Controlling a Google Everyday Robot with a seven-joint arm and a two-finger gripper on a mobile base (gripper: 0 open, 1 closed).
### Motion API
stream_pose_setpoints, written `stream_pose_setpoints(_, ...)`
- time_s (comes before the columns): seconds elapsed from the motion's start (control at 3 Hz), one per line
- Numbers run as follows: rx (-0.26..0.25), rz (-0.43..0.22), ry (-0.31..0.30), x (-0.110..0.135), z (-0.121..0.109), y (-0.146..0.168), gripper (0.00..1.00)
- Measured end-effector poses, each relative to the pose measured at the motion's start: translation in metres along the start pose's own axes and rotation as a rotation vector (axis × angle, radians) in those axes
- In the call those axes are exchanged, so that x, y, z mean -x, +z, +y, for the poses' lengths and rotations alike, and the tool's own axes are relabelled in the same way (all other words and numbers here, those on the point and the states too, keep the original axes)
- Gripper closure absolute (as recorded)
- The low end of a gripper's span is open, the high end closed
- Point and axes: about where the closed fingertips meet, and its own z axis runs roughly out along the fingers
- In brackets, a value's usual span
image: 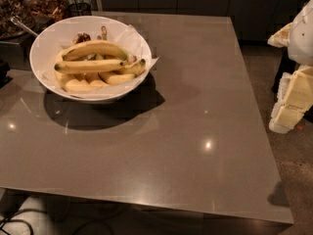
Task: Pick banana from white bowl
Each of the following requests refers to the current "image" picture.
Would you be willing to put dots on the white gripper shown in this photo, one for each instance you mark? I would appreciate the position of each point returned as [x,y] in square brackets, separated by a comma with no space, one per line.
[302,38]

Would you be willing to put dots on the long yellow banana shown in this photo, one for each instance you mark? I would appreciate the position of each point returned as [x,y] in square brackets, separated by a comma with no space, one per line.
[71,67]

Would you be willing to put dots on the right short yellow banana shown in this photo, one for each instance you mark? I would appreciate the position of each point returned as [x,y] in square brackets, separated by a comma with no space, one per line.
[136,68]

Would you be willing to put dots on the lower middle yellow banana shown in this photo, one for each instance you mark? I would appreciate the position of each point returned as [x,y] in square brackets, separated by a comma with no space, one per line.
[112,78]

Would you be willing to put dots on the top curved yellow banana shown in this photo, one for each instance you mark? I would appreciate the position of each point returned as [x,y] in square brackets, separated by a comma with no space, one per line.
[102,47]

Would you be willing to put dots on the white ceramic bowl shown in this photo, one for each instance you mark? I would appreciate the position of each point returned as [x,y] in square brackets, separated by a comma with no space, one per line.
[49,46]

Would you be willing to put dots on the brown banana stem bunch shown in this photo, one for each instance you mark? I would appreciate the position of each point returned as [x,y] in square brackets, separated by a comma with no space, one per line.
[82,37]

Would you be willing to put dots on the lower left yellow banana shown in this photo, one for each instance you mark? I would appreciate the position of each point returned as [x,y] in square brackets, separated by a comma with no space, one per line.
[81,82]

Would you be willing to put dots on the tray of brown snacks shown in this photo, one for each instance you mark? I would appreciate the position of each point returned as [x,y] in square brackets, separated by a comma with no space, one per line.
[27,11]

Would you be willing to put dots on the metal serving spoon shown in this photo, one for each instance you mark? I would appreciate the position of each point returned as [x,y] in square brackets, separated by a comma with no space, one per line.
[18,22]

